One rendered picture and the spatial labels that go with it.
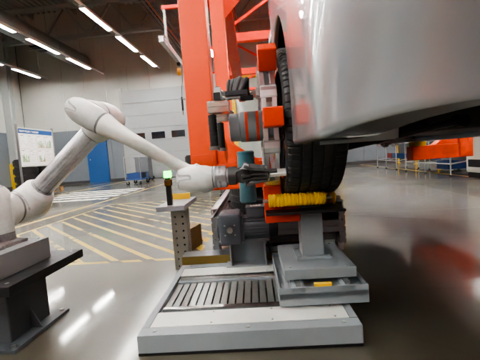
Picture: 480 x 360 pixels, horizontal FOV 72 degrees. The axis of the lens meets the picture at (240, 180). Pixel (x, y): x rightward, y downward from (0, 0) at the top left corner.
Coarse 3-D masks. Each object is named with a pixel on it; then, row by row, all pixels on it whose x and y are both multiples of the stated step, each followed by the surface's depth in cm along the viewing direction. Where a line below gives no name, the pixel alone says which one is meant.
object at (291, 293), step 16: (272, 256) 181; (288, 288) 135; (304, 288) 135; (320, 288) 134; (336, 288) 134; (352, 288) 134; (368, 288) 134; (288, 304) 135; (304, 304) 135; (320, 304) 135
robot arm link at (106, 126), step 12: (108, 120) 137; (96, 132) 138; (108, 132) 137; (120, 132) 137; (132, 132) 139; (132, 144) 138; (144, 144) 140; (156, 156) 144; (168, 156) 147; (180, 168) 149; (204, 192) 149
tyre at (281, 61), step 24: (288, 72) 125; (288, 96) 122; (288, 120) 123; (288, 144) 125; (312, 144) 125; (336, 144) 124; (288, 168) 131; (312, 168) 131; (336, 168) 130; (288, 192) 146
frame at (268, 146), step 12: (264, 96) 128; (276, 96) 127; (264, 132) 129; (276, 132) 129; (264, 144) 129; (276, 144) 129; (264, 156) 134; (276, 156) 133; (276, 168) 138; (276, 180) 144
